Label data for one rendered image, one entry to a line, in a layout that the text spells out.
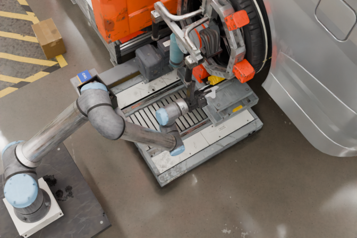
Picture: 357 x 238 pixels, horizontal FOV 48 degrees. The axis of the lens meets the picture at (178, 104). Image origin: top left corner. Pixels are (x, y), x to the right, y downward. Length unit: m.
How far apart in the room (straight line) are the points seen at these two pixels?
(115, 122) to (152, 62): 0.93
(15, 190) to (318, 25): 1.54
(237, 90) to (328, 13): 1.30
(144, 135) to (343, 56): 0.95
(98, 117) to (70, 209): 0.77
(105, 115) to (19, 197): 0.61
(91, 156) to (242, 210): 1.06
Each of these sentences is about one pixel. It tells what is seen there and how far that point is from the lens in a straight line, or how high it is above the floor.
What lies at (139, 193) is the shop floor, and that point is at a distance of 2.65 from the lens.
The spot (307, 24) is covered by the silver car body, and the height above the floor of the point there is 1.34.
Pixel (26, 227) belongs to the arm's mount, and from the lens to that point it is 2.31.
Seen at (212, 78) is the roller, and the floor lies 0.54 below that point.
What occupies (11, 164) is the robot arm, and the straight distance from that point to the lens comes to 2.16.
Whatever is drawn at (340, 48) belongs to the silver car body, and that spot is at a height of 1.37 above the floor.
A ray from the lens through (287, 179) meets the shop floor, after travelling 2.81.
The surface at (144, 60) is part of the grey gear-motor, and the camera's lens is 2.63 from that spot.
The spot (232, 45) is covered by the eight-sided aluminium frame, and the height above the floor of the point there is 1.00.
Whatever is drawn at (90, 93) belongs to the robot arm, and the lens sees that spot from 1.80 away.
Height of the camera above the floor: 2.54
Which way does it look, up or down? 61 degrees down
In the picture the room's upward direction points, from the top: 5 degrees clockwise
